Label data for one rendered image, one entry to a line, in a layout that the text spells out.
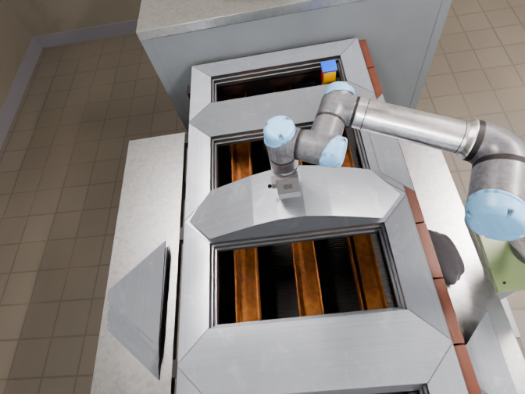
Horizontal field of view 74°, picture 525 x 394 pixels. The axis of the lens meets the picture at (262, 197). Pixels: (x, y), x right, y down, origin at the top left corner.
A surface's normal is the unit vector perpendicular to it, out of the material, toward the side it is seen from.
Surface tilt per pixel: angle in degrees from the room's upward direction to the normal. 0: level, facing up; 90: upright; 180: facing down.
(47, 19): 90
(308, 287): 0
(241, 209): 21
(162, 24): 0
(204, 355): 0
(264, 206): 14
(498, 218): 89
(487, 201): 39
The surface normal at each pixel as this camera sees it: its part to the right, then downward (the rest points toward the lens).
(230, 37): 0.07, 0.87
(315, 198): 0.11, -0.50
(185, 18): -0.14, -0.48
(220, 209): -0.51, -0.40
